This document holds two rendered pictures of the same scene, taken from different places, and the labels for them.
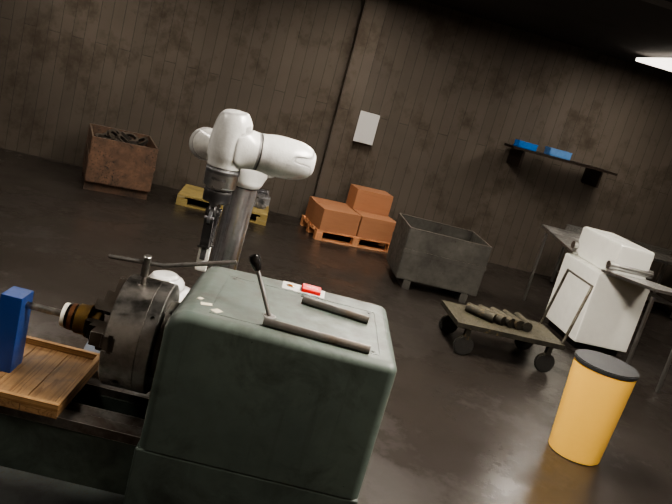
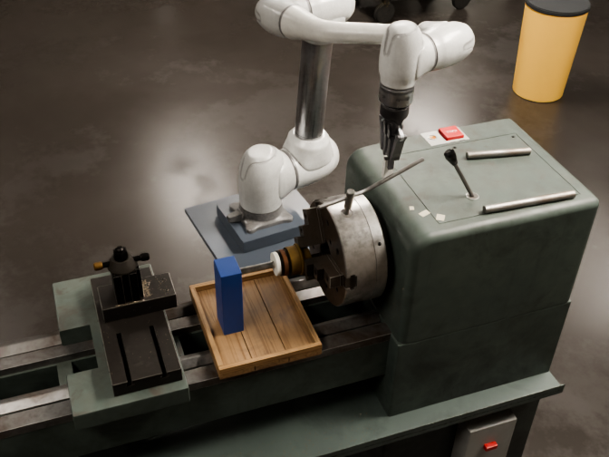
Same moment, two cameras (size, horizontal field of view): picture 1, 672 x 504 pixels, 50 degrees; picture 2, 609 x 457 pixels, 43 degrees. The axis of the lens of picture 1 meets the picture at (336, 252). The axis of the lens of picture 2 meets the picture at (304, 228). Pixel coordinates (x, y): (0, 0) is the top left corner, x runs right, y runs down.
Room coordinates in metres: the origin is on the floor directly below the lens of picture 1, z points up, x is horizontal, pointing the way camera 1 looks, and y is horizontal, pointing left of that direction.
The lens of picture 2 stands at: (0.23, 1.12, 2.53)
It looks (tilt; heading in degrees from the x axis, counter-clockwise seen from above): 38 degrees down; 342
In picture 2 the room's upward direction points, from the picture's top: 2 degrees clockwise
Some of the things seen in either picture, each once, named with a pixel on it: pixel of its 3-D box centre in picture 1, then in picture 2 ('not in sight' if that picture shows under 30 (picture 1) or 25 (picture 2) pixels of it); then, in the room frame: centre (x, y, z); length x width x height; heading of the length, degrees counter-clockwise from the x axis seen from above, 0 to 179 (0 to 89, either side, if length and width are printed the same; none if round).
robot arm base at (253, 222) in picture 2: not in sight; (256, 209); (2.45, 0.60, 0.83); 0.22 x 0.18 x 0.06; 101
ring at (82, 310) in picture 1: (84, 319); (293, 260); (1.86, 0.63, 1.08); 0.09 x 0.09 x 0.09; 3
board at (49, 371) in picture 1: (29, 371); (253, 318); (1.85, 0.75, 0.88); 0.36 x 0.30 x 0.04; 3
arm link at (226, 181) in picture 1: (221, 178); (396, 92); (1.89, 0.35, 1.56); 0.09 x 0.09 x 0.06
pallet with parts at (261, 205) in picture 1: (226, 197); not in sight; (8.68, 1.49, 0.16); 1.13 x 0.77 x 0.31; 101
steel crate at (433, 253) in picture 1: (435, 257); not in sight; (7.65, -1.06, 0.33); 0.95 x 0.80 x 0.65; 101
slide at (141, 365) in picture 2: not in sight; (133, 326); (1.85, 1.10, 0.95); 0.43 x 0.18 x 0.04; 3
